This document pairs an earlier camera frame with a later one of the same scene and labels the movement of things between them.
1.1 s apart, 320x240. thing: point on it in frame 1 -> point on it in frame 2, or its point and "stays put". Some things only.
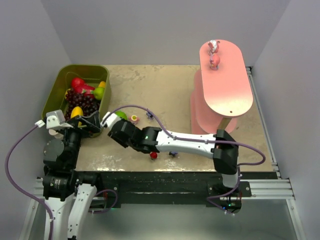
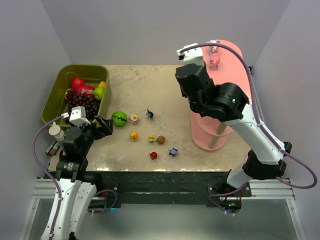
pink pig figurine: (214, 60) stays put
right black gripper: (116, 133) -> (185, 75)
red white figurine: (213, 46) stays put
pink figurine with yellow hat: (134, 119) stays put
